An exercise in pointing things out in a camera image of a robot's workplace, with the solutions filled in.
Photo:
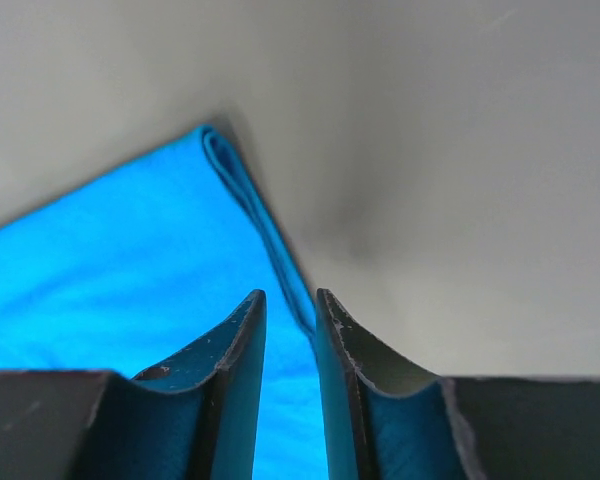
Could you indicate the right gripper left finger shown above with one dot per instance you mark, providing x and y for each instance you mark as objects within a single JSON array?
[{"x": 192, "y": 415}]

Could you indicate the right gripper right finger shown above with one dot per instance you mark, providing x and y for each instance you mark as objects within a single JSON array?
[{"x": 386, "y": 417}]

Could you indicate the blue t shirt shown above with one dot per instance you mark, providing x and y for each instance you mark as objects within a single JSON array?
[{"x": 127, "y": 269}]

